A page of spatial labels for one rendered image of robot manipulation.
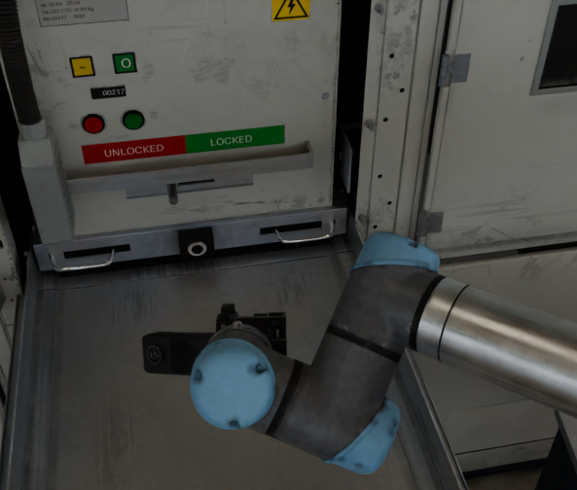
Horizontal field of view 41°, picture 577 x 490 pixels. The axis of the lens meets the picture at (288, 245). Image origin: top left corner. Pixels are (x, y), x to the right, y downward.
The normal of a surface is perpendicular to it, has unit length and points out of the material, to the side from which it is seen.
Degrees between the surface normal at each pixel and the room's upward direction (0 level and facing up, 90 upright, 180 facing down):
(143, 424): 0
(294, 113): 90
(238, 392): 51
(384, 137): 90
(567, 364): 43
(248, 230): 90
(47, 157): 61
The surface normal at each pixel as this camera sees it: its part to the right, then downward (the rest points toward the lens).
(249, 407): 0.00, 0.03
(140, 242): 0.18, 0.65
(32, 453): 0.00, -0.75
